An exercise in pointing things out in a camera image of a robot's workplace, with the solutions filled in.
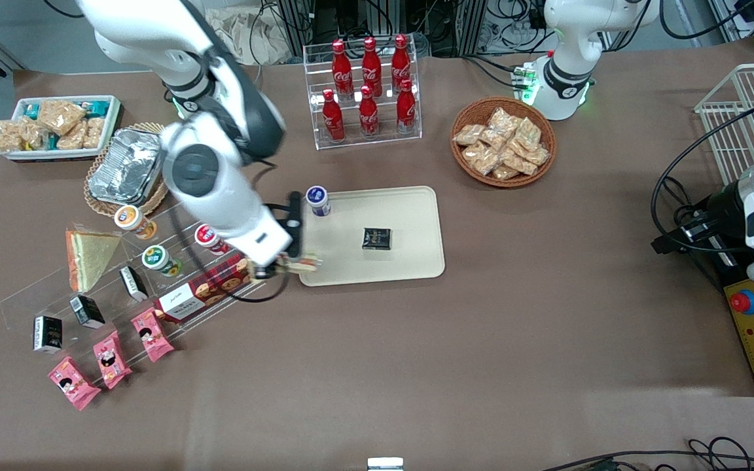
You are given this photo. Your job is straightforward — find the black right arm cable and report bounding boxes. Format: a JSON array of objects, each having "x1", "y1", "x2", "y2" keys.
[{"x1": 173, "y1": 164, "x2": 290, "y2": 304}]

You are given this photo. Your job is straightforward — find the red lid yogurt cup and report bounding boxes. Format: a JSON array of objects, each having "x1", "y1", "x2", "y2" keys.
[{"x1": 194, "y1": 224, "x2": 230, "y2": 256}]

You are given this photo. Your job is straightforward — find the pink snack pouch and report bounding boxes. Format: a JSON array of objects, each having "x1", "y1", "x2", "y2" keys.
[
  {"x1": 93, "y1": 330, "x2": 134, "y2": 391},
  {"x1": 47, "y1": 357, "x2": 101, "y2": 411},
  {"x1": 130, "y1": 307, "x2": 175, "y2": 362}
]

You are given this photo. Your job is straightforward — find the beige plastic serving tray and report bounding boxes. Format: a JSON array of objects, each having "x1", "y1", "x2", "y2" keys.
[{"x1": 298, "y1": 186, "x2": 446, "y2": 287}]

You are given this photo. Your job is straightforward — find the white wire basket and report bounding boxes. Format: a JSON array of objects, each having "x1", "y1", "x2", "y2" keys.
[{"x1": 694, "y1": 63, "x2": 754, "y2": 187}]

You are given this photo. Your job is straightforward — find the clear acrylic stepped display stand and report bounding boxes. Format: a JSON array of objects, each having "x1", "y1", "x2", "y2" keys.
[{"x1": 1, "y1": 200, "x2": 270, "y2": 351}]

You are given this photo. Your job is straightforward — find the flat brown wicker plate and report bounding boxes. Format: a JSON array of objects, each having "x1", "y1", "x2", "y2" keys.
[{"x1": 84, "y1": 122, "x2": 170, "y2": 218}]

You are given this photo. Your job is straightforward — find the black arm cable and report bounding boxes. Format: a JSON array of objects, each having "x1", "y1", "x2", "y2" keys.
[
  {"x1": 173, "y1": 164, "x2": 290, "y2": 304},
  {"x1": 651, "y1": 103, "x2": 754, "y2": 256}
]

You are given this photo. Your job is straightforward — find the green lid yogurt cup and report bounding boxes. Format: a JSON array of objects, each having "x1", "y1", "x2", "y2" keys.
[{"x1": 141, "y1": 245, "x2": 183, "y2": 277}]

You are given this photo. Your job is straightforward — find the red tartan cookie box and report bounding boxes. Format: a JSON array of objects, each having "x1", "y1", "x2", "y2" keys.
[{"x1": 154, "y1": 254, "x2": 252, "y2": 323}]

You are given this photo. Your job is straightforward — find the stacked aluminium foil containers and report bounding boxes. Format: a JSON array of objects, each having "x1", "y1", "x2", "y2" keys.
[{"x1": 89, "y1": 128, "x2": 163, "y2": 203}]

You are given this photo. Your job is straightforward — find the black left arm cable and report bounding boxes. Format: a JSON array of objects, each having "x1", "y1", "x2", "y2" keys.
[{"x1": 651, "y1": 103, "x2": 754, "y2": 256}]

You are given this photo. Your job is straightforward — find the white rectangular plastic bin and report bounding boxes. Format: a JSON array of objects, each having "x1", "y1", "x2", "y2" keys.
[{"x1": 7, "y1": 96, "x2": 122, "y2": 162}]

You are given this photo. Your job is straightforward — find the green lit connector block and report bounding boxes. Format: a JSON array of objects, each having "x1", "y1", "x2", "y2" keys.
[{"x1": 512, "y1": 62, "x2": 539, "y2": 105}]

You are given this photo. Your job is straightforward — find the crumpled brown paper bag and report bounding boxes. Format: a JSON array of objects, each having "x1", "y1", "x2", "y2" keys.
[{"x1": 210, "y1": 7, "x2": 307, "y2": 66}]

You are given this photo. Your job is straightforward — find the orange lid yogurt cup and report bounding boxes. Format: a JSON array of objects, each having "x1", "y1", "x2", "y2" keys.
[{"x1": 114, "y1": 205, "x2": 157, "y2": 240}]

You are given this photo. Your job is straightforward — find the blue lid yogurt cup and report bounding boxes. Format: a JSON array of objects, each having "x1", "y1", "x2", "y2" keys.
[{"x1": 305, "y1": 186, "x2": 332, "y2": 218}]

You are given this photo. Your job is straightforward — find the small black snack packet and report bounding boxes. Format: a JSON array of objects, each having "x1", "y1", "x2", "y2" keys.
[{"x1": 361, "y1": 227, "x2": 393, "y2": 251}]

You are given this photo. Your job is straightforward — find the red cola bottle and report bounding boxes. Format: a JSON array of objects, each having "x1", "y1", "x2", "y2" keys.
[
  {"x1": 332, "y1": 39, "x2": 354, "y2": 99},
  {"x1": 322, "y1": 89, "x2": 346, "y2": 143},
  {"x1": 361, "y1": 37, "x2": 383, "y2": 97},
  {"x1": 358, "y1": 85, "x2": 380, "y2": 138},
  {"x1": 396, "y1": 78, "x2": 418, "y2": 135},
  {"x1": 391, "y1": 34, "x2": 412, "y2": 92}
]

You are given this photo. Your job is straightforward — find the round brown wicker basket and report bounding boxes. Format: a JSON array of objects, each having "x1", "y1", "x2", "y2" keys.
[{"x1": 450, "y1": 97, "x2": 558, "y2": 189}]

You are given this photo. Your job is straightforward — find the aluminium frame rack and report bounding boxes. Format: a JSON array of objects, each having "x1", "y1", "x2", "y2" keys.
[{"x1": 272, "y1": 0, "x2": 548, "y2": 58}]

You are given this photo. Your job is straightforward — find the triangle sandwich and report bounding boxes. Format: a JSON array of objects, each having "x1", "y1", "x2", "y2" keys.
[
  {"x1": 65, "y1": 228, "x2": 122, "y2": 293},
  {"x1": 282, "y1": 254, "x2": 320, "y2": 273}
]

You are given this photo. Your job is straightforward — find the black floor cable bundle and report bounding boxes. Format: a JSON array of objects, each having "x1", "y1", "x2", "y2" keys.
[{"x1": 541, "y1": 436, "x2": 754, "y2": 471}]

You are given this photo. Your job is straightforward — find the clear acrylic bottle rack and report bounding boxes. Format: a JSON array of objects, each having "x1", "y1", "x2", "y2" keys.
[{"x1": 303, "y1": 36, "x2": 423, "y2": 151}]

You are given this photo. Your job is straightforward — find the small black carton box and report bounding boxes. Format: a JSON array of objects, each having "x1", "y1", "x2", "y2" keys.
[
  {"x1": 69, "y1": 295, "x2": 106, "y2": 329},
  {"x1": 119, "y1": 265, "x2": 149, "y2": 302},
  {"x1": 33, "y1": 316, "x2": 63, "y2": 354}
]

